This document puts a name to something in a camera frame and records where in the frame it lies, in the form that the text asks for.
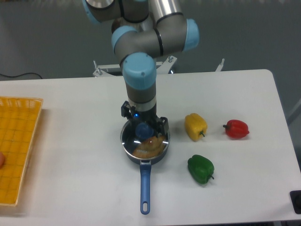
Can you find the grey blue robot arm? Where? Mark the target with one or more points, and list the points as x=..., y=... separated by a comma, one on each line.
x=175, y=33

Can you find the yellow woven basket tray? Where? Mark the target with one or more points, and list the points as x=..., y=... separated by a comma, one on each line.
x=19, y=118

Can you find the red bell pepper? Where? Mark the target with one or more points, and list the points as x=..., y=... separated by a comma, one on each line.
x=236, y=129

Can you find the yellow bell pepper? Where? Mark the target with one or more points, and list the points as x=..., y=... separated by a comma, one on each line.
x=195, y=126

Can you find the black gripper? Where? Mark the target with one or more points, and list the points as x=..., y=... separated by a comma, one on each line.
x=150, y=117

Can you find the baked pastry turnover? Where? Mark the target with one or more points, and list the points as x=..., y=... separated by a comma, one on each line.
x=150, y=148

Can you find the black device at table edge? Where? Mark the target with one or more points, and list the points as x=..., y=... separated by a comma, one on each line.
x=296, y=200

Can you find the glass lid blue knob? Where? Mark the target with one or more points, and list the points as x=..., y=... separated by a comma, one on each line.
x=134, y=134

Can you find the green bell pepper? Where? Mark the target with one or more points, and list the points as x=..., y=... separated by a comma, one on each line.
x=200, y=168

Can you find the white metal base frame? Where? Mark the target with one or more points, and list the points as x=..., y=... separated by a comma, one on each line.
x=166, y=67

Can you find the dark blue saucepan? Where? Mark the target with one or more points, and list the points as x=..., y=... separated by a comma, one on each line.
x=145, y=182

